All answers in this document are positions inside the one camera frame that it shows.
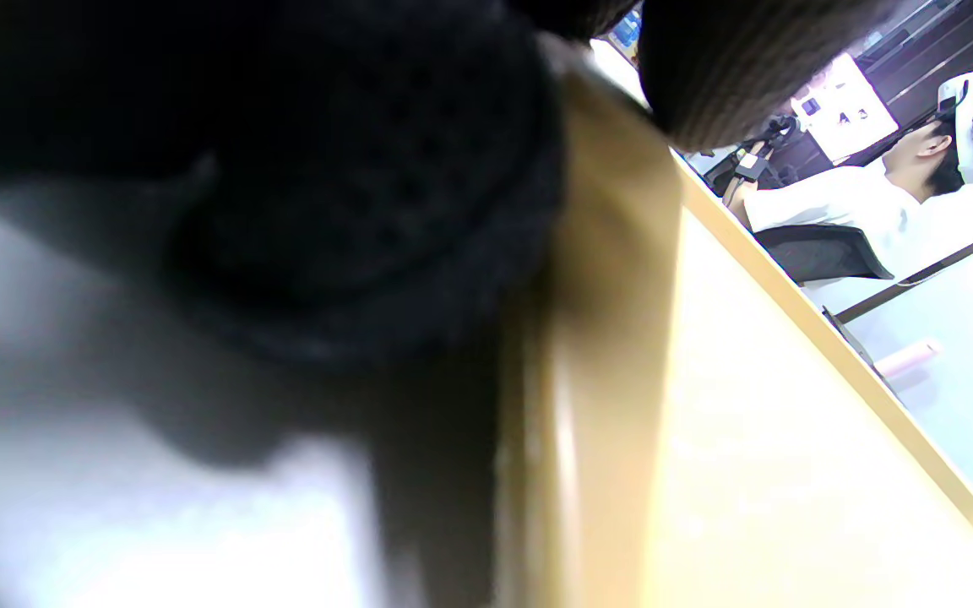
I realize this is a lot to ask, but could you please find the person's left hand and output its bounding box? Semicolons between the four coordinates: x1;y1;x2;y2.
0;0;901;374

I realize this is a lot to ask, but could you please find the brown plastic food tray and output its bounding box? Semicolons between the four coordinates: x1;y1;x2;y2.
495;34;973;608

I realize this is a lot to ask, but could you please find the black office chair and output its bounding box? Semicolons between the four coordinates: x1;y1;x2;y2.
753;224;894;288

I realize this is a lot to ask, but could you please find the bright display screen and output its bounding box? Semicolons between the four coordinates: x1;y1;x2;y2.
791;55;899;163

